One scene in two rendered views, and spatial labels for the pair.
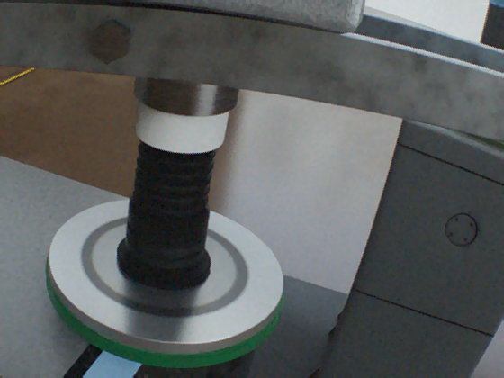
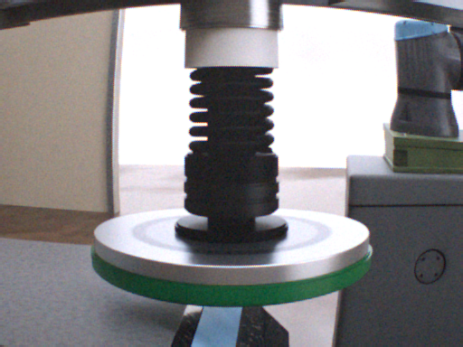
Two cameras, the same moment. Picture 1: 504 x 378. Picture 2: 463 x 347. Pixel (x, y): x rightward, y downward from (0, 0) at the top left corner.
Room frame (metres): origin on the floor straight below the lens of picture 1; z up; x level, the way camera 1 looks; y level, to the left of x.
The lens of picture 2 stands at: (-0.07, 0.14, 1.00)
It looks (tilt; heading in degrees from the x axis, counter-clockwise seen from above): 7 degrees down; 351
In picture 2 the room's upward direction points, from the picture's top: straight up
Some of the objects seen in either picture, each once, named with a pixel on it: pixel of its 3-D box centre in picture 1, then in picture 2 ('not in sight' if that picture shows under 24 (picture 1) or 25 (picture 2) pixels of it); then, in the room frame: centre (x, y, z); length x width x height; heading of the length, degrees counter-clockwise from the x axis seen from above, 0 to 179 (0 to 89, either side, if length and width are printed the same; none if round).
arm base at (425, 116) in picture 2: not in sight; (425, 110); (1.25, -0.51, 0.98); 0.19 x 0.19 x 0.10
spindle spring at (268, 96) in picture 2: (175, 161); (231, 98); (0.43, 0.06, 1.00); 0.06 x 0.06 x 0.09
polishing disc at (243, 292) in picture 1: (162, 266); (231, 239); (0.43, 0.06, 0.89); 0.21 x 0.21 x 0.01
